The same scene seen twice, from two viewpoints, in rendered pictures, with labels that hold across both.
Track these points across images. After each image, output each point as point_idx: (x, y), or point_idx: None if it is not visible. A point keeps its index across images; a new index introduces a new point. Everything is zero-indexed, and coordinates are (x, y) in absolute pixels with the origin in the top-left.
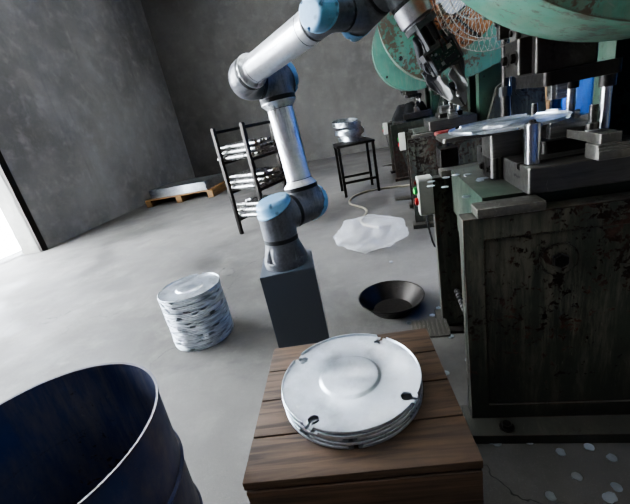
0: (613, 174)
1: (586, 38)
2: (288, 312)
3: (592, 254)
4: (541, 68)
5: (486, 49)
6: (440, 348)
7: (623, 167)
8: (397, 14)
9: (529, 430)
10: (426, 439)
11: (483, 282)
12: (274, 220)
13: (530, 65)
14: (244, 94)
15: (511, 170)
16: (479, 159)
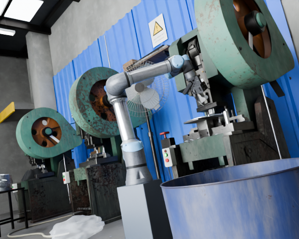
0: (245, 126)
1: (242, 85)
2: (155, 209)
3: (253, 150)
4: (213, 101)
5: (143, 115)
6: None
7: (246, 125)
8: (189, 72)
9: None
10: None
11: (238, 160)
12: (142, 150)
13: (209, 100)
14: (122, 88)
15: (219, 129)
16: (186, 140)
